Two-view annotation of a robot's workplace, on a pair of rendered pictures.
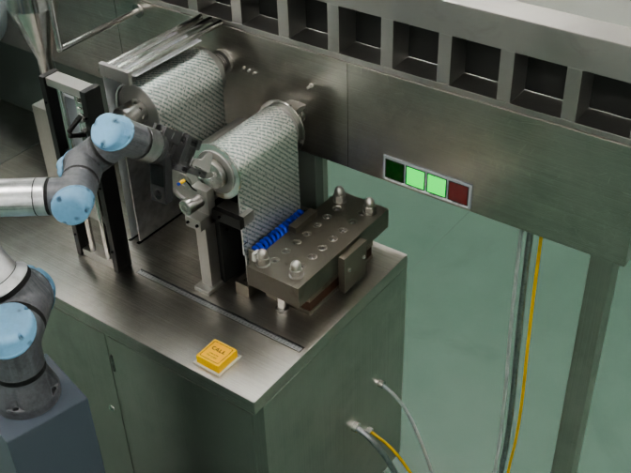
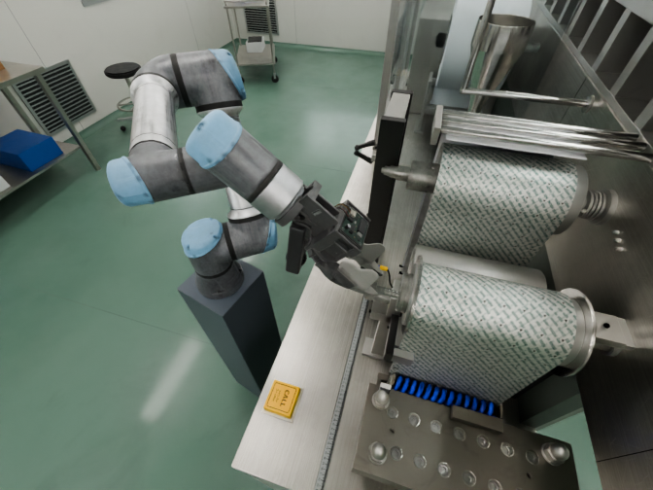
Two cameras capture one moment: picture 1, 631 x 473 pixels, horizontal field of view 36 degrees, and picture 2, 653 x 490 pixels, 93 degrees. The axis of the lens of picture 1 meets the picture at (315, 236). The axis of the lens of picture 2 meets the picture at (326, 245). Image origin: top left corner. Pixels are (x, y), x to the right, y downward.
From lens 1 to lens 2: 185 cm
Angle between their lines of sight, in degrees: 51
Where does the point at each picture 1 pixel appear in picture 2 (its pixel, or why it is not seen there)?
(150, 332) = (301, 328)
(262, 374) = (271, 458)
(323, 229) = (479, 454)
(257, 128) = (505, 305)
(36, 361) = (202, 269)
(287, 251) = (416, 421)
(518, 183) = not seen: outside the picture
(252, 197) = (425, 350)
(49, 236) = not seen: hidden behind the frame
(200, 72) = (536, 192)
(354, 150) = (626, 472)
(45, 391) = (207, 288)
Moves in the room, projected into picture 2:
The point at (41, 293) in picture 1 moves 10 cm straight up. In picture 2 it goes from (250, 238) to (242, 211)
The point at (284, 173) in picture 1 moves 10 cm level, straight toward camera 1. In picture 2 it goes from (499, 371) to (454, 394)
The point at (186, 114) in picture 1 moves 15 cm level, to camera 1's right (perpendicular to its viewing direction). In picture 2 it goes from (474, 219) to (532, 275)
